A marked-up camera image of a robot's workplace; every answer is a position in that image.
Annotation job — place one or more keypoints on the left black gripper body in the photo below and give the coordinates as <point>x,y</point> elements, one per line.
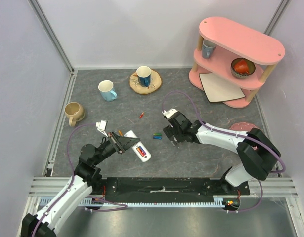
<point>107,148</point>

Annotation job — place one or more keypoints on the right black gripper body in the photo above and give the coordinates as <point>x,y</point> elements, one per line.
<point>171,133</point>

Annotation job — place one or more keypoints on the purple battery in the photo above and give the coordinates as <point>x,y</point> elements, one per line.
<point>142,150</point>

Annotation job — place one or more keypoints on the white remote control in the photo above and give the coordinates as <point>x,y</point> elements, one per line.
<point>145,158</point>

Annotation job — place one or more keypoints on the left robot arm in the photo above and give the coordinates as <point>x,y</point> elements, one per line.
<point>85,179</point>

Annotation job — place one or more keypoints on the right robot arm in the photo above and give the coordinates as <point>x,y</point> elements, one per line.
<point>257,154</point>

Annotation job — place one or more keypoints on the beige mug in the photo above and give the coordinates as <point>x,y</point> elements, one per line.
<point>74,113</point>

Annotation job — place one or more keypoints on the white square plate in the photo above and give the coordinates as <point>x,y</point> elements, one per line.
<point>218,89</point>

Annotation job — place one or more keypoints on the light blue mug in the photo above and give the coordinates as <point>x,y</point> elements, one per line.
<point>107,90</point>

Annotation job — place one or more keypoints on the pink dotted plate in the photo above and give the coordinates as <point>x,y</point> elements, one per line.
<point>242,126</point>

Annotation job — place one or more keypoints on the dark blue mug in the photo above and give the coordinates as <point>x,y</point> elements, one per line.
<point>144,75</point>

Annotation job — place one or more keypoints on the red cup in bowl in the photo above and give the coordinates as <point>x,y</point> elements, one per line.
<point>241,67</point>

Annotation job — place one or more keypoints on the grey-blue mug on shelf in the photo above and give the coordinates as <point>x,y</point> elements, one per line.
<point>207,49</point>

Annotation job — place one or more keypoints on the dark patterned bowl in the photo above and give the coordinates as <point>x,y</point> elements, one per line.
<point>251,67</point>

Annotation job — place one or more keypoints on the pink three-tier shelf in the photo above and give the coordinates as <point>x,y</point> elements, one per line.
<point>238,54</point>

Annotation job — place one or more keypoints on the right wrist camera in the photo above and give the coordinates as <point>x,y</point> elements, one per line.
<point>167,114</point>

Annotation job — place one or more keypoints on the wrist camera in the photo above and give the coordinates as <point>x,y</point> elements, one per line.
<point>101,127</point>
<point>167,114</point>

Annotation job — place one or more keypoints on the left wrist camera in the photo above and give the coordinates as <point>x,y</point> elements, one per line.
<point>101,127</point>

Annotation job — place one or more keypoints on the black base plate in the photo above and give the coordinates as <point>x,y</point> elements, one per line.
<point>127,188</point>

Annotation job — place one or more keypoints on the blue-white cable duct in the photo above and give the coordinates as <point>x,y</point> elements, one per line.
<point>189,202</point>

